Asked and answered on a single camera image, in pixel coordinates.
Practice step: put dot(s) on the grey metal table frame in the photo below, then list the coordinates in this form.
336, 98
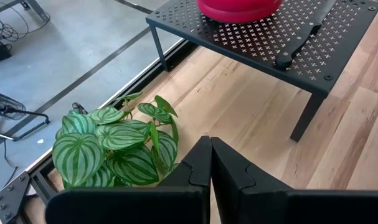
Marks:
39, 11

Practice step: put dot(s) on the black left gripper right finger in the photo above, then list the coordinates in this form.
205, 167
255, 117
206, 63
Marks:
254, 205

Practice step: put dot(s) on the black perforated metal stand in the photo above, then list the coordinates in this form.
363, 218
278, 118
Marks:
254, 46

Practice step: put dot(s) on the red collapsible colander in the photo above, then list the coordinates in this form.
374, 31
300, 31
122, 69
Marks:
238, 12

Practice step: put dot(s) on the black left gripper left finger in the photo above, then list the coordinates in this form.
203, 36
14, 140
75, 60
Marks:
176, 205

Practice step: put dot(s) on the potted green plant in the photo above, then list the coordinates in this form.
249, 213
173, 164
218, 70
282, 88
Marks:
76, 155

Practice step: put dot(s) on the black floor fan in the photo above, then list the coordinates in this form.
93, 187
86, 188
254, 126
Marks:
5, 109

